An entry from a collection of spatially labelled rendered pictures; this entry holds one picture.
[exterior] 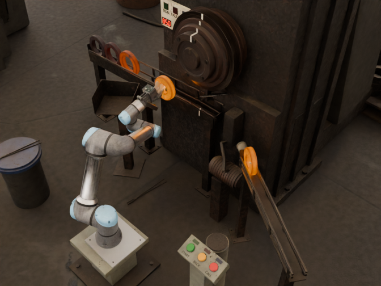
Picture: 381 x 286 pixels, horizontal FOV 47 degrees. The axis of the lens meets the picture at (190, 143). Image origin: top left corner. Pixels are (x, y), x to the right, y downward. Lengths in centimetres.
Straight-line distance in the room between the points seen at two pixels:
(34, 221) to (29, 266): 35
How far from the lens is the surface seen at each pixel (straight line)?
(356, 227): 320
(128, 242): 258
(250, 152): 237
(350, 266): 301
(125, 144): 228
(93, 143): 230
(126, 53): 313
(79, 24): 526
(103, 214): 241
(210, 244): 230
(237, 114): 257
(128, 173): 332
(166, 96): 272
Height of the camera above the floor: 243
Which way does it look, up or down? 43 degrees down
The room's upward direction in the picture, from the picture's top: straight up
